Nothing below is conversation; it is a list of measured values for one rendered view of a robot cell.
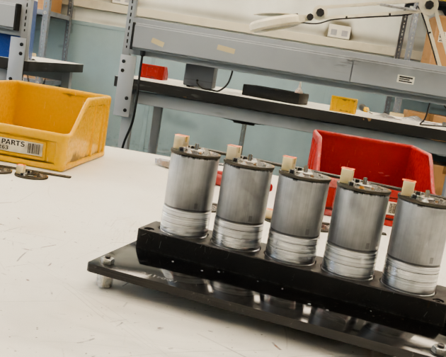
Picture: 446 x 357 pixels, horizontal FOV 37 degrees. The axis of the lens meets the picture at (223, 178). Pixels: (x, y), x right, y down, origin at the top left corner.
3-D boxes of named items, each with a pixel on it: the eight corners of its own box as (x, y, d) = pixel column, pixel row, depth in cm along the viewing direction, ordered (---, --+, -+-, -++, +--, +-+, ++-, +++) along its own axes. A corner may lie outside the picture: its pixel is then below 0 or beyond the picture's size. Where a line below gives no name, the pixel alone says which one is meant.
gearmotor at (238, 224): (248, 273, 32) (267, 167, 31) (201, 260, 33) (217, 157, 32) (262, 261, 34) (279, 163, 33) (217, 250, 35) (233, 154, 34)
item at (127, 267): (451, 329, 32) (456, 307, 32) (452, 390, 25) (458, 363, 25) (150, 251, 37) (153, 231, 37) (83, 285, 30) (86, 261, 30)
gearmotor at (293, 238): (306, 287, 31) (326, 179, 30) (255, 274, 32) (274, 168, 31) (316, 274, 33) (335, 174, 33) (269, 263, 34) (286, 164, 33)
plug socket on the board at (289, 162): (296, 173, 31) (299, 159, 31) (278, 169, 32) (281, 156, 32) (299, 171, 32) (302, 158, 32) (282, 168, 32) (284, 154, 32)
